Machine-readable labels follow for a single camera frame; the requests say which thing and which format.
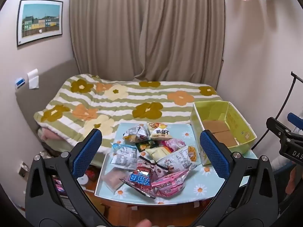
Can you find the orange striped snack packet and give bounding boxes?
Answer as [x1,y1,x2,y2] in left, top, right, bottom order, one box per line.
[147,122,167,130]

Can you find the thin black cable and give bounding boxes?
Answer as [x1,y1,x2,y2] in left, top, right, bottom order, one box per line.
[258,72,303,148]

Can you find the grey bed headboard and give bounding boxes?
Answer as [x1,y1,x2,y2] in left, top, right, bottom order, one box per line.
[15,59,80,133]

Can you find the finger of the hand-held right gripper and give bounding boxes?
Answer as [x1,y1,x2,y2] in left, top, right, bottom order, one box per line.
[287,113,303,130]
[266,117,303,145]

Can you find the white wall outlet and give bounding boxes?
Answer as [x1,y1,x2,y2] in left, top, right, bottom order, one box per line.
[18,162,30,178]

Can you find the beige curtain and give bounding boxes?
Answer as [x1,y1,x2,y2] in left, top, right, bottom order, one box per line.
[69,0,225,88]

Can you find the pale yellow snack packet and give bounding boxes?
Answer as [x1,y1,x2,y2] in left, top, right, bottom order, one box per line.
[144,147,172,163]

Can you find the red snack packet blue label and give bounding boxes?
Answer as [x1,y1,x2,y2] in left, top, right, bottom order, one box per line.
[119,170,157,198]

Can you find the white grey snack packet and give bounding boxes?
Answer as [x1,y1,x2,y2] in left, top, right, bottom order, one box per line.
[110,148,138,171]

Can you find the daisy print tablecloth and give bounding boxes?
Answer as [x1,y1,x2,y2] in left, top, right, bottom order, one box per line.
[95,122,258,205]

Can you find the framed wall picture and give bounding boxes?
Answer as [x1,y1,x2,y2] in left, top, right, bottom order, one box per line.
[16,0,63,47]

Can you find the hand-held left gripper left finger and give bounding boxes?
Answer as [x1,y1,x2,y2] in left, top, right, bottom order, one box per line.
[25,128,112,227]

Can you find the dark green snack packet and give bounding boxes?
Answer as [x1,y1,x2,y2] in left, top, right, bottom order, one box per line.
[135,140,159,152]

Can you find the white cream snack packet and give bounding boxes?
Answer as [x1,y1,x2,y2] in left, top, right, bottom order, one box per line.
[150,127,171,140]

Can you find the white paper sheet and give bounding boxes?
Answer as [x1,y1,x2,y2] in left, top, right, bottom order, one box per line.
[27,68,40,90]

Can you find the green cardboard box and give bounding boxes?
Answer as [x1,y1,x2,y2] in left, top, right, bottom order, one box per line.
[191,101,257,166]

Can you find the pink white snack packet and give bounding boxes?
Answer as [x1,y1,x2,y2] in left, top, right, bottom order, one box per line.
[161,138,187,152]

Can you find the silver snack packet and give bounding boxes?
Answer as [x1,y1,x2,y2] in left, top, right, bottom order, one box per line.
[123,126,150,143]

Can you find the pink brown snack packet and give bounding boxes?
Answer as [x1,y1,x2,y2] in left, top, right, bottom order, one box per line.
[137,159,167,178]

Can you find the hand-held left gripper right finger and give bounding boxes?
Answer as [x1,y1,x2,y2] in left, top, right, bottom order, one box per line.
[196,130,278,227]

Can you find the beige snack packet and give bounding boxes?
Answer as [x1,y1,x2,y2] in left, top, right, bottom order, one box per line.
[103,167,125,191]

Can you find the pink folded bedding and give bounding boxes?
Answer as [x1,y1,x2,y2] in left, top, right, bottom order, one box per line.
[38,127,71,147]

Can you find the person's right forearm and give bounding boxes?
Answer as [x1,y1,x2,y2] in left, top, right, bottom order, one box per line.
[285,164,299,195]

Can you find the light blue snack packet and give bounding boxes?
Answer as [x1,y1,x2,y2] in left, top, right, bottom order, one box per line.
[111,143,138,158]

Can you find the pink foil snack packet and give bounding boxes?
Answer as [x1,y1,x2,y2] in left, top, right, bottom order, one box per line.
[151,169,190,198]

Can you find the white orange puffs snack packet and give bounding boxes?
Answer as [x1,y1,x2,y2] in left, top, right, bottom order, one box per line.
[156,145,199,173]

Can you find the floral striped blanket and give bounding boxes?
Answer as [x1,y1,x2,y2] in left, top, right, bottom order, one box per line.
[33,73,222,154]

